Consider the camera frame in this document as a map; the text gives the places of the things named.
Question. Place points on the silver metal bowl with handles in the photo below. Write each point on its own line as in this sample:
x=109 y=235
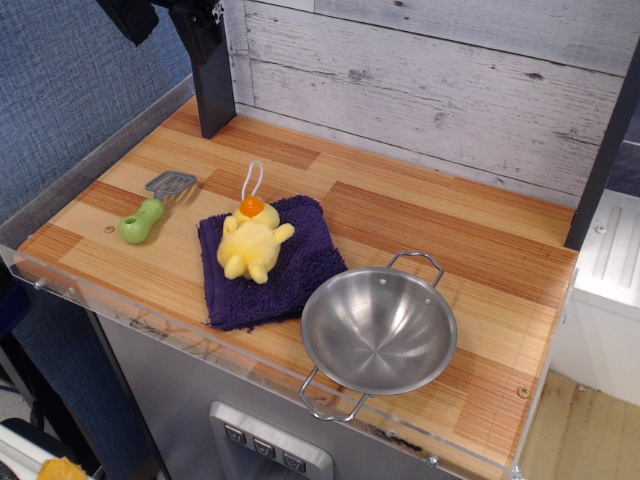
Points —
x=379 y=331

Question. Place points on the silver button control panel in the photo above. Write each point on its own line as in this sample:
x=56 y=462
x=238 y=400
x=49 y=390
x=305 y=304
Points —
x=250 y=448

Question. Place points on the dark left frame post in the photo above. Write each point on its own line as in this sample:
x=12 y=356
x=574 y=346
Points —
x=214 y=91

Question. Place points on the purple folded towel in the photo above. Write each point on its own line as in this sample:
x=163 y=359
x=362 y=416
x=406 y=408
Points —
x=305 y=261

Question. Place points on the white side counter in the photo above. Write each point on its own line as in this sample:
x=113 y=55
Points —
x=597 y=343

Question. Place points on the clear acrylic edge guard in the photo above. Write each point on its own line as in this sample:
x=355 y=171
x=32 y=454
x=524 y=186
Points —
x=469 y=423

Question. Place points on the yellow object at corner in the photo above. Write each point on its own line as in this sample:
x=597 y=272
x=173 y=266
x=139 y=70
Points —
x=61 y=469

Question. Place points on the dark right frame post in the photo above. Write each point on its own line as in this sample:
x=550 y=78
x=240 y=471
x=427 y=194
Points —
x=613 y=137

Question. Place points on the dark frame post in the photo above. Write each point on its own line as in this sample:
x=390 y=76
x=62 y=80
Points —
x=214 y=91
x=613 y=137

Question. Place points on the green handled toy spatula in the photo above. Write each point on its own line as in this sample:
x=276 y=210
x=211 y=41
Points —
x=135 y=228

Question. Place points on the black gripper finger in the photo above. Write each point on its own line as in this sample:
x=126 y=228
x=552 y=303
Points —
x=136 y=19
x=199 y=26

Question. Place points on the yellow plush duck toy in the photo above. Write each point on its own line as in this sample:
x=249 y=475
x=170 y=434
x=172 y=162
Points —
x=253 y=234

